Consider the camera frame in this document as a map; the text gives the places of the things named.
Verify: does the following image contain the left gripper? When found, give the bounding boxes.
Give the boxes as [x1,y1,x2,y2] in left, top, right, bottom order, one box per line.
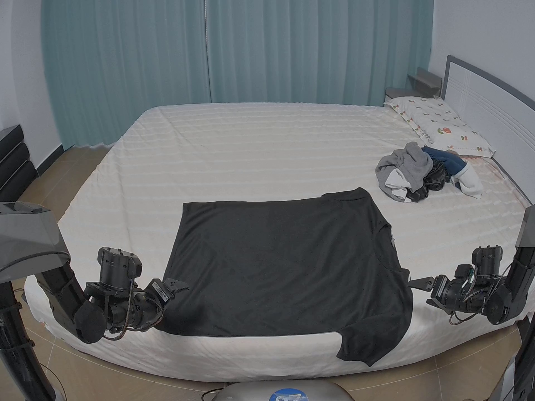
[119,278,189,332]

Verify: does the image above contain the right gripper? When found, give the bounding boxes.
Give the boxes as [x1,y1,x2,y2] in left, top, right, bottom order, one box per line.
[407,275,481,313]

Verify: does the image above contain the black T-shirt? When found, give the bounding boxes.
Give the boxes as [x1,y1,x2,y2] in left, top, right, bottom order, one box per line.
[157,187,414,367]

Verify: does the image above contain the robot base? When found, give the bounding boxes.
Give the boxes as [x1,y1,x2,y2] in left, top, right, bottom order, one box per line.
[211,382,356,401]

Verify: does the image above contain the pile of clothes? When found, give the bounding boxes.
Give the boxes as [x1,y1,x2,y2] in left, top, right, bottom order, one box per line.
[375,141,484,204]

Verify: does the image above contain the bed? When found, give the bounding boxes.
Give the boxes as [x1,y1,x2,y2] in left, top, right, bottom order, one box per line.
[25,55,535,383]

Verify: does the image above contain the white printed pillow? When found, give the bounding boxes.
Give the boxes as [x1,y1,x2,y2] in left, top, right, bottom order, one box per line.
[384,96,497,158]

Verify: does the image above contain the grey bedside table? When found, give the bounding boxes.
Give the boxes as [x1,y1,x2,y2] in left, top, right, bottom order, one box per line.
[385,67,443,101]

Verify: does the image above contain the black chest of drawers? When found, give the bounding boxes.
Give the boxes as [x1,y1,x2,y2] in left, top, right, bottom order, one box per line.
[0,124,36,201]

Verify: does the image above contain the blue-green curtain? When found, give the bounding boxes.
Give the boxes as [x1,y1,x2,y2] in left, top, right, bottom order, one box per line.
[42,0,433,149]

